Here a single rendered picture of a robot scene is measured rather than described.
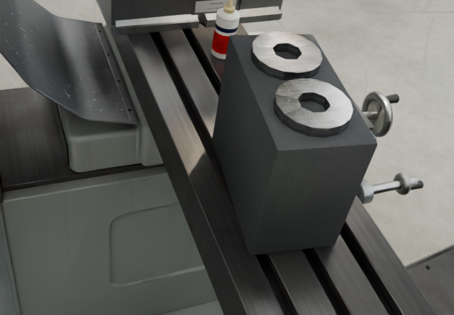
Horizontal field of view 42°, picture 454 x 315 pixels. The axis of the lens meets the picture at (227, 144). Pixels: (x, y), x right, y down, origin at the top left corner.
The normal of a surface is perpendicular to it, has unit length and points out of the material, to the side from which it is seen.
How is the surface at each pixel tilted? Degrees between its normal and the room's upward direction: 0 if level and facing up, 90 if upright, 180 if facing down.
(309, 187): 90
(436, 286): 0
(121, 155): 90
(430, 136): 0
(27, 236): 90
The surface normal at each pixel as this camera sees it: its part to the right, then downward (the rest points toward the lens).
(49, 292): 0.35, 0.67
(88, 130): 0.14, -0.72
